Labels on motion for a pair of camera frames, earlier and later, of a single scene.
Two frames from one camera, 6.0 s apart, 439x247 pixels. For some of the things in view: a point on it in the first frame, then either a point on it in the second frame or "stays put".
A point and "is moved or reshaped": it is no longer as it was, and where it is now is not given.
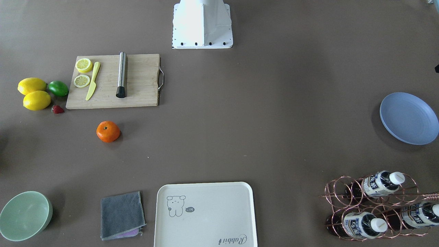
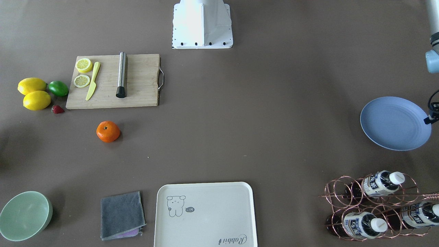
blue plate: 409,119 is moved or reshaped
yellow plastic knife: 93,84 stays put
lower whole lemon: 36,101 stays put
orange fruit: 107,131 stays put
